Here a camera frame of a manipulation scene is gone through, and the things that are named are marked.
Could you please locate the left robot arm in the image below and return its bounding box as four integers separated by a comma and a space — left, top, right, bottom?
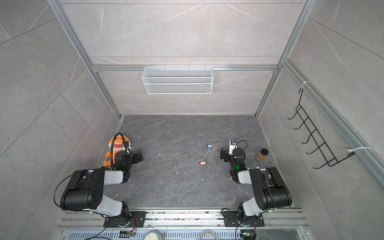
59, 151, 143, 221

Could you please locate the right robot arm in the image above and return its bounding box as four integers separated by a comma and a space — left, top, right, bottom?
220, 148, 292, 222

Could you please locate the orange shark plush toy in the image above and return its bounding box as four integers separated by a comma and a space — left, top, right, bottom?
103, 135, 130, 169

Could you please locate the brown spice bottle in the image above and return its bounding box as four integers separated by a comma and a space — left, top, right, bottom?
256, 148, 269, 163

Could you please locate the round gauge dial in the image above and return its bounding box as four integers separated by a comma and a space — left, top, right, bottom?
143, 230, 163, 240

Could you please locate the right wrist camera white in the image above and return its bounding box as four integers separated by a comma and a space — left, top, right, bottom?
229, 139, 237, 155

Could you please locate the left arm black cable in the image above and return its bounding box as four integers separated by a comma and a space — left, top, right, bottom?
109, 132, 128, 171

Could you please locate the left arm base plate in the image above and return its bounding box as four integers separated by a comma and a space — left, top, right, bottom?
103, 211, 147, 228

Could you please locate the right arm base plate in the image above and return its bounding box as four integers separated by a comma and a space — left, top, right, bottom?
221, 209, 265, 227

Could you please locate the white wire mesh basket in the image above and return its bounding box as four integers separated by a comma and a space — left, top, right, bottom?
142, 67, 214, 95

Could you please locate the aluminium rail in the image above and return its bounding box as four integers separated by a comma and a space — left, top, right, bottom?
58, 209, 309, 230

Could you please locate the black wire hook rack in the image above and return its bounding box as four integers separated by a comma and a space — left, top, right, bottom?
287, 89, 355, 170

